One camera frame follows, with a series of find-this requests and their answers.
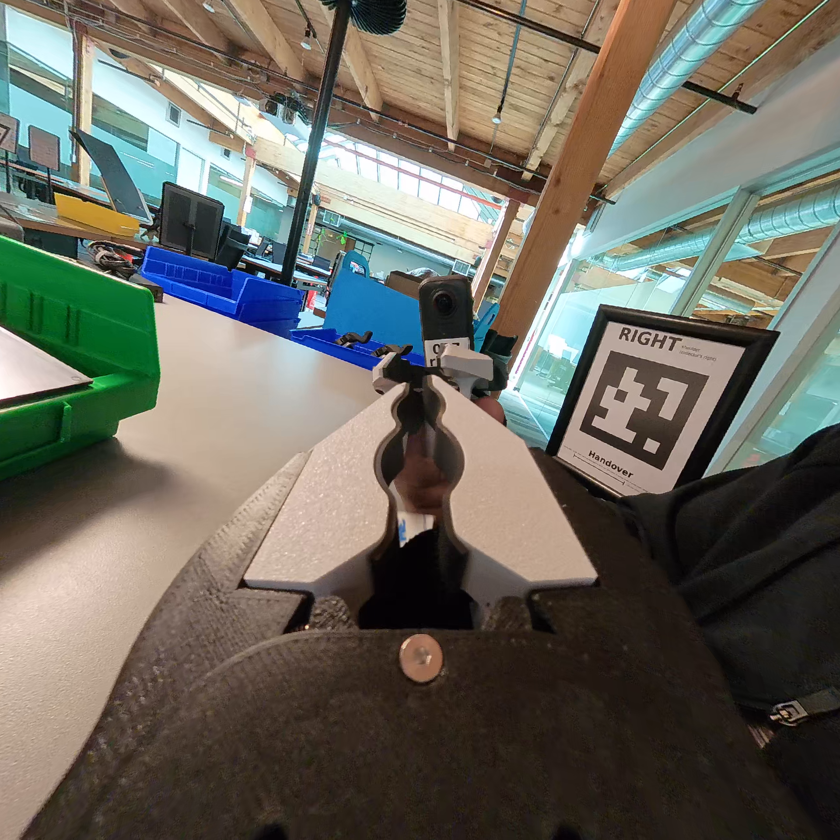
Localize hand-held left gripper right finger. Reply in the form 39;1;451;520
425;376;599;627

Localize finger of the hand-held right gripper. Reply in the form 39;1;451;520
437;347;494;399
371;351;414;395

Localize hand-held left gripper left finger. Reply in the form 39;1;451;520
244;382;417;623

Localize thin dark card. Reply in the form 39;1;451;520
392;377;439;547

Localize person's right hand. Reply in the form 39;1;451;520
396;392;508;514

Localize blue panel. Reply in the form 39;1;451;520
323;269;425;353

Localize blue plastic bin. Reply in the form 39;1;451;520
290;327;427;370
140;245;307;324

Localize black framed marker sign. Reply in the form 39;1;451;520
546;304;781;497

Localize black floor lamp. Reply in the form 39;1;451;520
280;0;408;287

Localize black monitor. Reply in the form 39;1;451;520
159;182;226;261

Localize green plastic bin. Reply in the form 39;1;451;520
0;235;162;482

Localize black flat sheet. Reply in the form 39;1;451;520
0;325;93;403

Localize yellow bin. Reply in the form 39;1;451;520
54;192;140;238

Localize tilted black board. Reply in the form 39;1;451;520
69;129;154;221

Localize wooden post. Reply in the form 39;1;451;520
489;0;678;360

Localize black cable bundle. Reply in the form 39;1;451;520
87;239;143;277

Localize silver ventilation duct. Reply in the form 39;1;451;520
607;0;767;160
600;189;840;274

